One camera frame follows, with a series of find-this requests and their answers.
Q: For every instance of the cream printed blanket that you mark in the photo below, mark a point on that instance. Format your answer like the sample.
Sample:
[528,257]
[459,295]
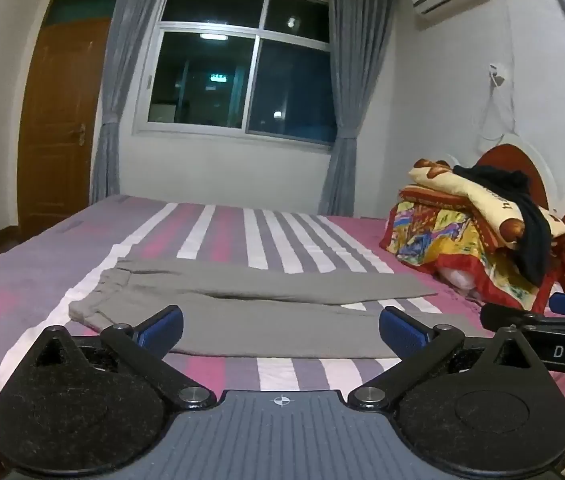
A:
[482,195]

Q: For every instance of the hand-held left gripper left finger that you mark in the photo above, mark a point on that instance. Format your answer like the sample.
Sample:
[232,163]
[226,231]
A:
[160,330]

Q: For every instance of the black garment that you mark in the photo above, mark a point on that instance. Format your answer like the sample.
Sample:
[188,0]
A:
[529,240]

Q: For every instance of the grey pants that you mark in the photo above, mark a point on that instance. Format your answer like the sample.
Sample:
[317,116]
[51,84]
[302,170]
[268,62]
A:
[262,320]

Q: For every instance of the white pillow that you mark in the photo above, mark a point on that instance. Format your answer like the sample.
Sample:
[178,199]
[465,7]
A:
[457,279]

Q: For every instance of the brown wooden door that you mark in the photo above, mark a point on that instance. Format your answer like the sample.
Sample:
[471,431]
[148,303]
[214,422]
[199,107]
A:
[62,135]

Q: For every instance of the white wall plug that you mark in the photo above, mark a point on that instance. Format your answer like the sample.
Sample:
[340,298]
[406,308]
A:
[498,74]

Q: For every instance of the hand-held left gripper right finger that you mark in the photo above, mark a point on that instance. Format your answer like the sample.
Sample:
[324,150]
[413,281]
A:
[405,332]

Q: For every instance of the striped purple pink bed sheet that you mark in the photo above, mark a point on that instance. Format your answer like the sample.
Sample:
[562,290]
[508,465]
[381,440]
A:
[37,270]

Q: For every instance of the colourful folded quilt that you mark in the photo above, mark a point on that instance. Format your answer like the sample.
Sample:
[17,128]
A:
[437,232]

